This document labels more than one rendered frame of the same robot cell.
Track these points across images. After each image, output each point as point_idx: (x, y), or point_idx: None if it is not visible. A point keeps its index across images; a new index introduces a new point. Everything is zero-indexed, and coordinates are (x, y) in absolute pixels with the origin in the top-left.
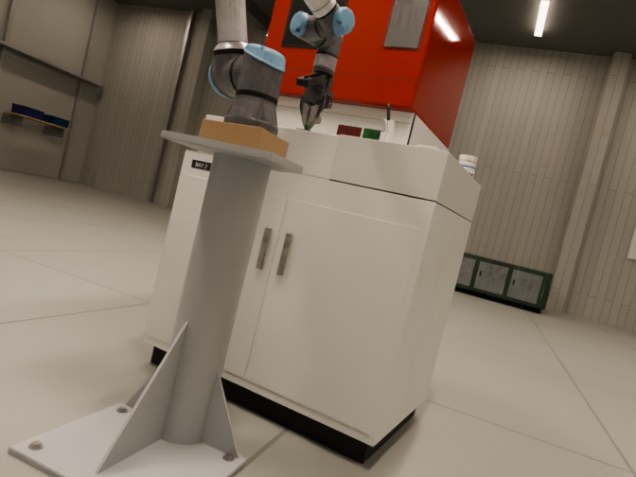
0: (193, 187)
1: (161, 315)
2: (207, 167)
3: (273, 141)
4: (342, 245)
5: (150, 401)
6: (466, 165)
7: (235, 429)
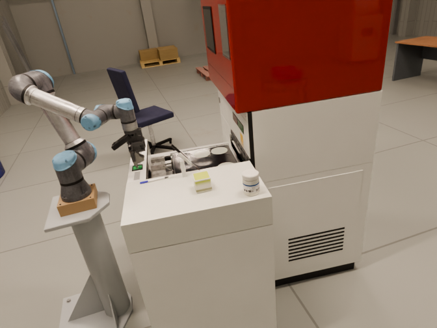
0: None
1: None
2: None
3: (75, 205)
4: None
5: (84, 300)
6: (242, 183)
7: (144, 312)
